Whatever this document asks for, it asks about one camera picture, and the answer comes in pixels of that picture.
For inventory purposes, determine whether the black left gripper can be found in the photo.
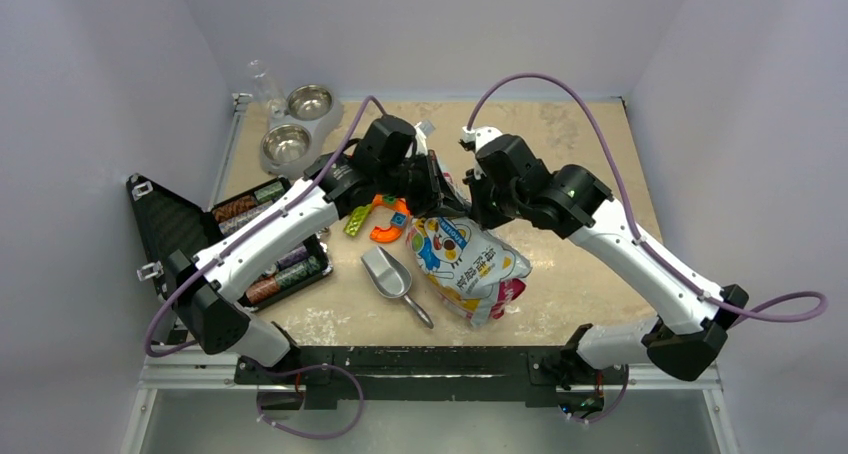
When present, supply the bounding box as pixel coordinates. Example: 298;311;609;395
375;148;466;218

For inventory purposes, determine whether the colourful pet food bag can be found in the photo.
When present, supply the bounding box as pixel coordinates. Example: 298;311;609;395
405;217;533;328

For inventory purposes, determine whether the silver metal scoop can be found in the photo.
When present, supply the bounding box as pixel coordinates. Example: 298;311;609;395
360;246;435;329

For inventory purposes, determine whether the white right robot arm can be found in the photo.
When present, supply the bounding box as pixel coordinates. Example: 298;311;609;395
460;127;749;381

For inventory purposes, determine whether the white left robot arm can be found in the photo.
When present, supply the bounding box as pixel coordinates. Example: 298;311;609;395
164;115;471;383

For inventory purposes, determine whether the grey double pet bowl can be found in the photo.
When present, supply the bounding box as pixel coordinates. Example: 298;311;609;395
259;84;344;179

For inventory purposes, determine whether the clear water bottle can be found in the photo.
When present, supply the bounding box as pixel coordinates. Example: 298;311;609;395
248;59;286;119

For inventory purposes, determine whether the black poker chip case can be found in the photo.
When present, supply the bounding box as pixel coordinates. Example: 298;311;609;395
127;174;333;312

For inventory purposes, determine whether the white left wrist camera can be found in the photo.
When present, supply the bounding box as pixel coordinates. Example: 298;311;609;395
411;119;435;156

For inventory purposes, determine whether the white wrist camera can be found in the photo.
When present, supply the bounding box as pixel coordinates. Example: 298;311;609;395
411;119;435;156
459;126;503;153

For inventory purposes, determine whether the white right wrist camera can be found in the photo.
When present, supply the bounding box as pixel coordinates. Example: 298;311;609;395
459;126;503;153

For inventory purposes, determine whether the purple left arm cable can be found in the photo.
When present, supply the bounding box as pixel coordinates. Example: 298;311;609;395
143;95;389;360

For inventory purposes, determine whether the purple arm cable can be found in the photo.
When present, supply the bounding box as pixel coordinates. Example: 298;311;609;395
465;73;829;324
143;95;389;360

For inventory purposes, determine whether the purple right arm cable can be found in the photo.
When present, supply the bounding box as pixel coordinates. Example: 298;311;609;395
465;73;829;324

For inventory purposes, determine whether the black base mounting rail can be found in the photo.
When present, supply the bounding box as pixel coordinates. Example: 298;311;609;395
233;344;627;411

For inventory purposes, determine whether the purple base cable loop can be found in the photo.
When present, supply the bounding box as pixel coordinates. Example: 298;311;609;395
255;363;365;441

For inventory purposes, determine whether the aluminium frame rail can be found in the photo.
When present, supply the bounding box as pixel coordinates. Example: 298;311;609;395
138;347;238;390

